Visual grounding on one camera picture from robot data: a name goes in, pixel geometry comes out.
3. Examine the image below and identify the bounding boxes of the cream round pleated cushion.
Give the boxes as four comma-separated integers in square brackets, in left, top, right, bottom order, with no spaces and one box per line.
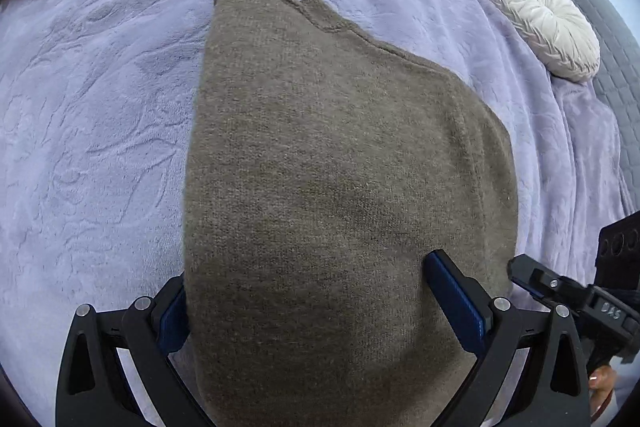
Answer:
[490,0,601,83]

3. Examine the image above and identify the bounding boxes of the lavender embossed bed blanket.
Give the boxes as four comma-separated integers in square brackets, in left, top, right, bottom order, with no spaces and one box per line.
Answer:
[1,0,626,426]

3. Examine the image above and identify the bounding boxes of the grey quilted headboard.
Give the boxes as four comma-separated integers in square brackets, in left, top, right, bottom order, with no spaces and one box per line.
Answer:
[572,0,640,213]

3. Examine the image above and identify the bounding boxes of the brown knit sweater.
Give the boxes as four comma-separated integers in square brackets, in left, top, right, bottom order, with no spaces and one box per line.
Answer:
[183,0,518,426]

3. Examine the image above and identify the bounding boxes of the black camera module box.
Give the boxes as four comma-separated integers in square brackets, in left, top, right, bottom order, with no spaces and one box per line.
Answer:
[594,211,640,291]

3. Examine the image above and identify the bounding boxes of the person right hand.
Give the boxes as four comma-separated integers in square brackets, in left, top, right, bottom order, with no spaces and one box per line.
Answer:
[588,364,617,421]

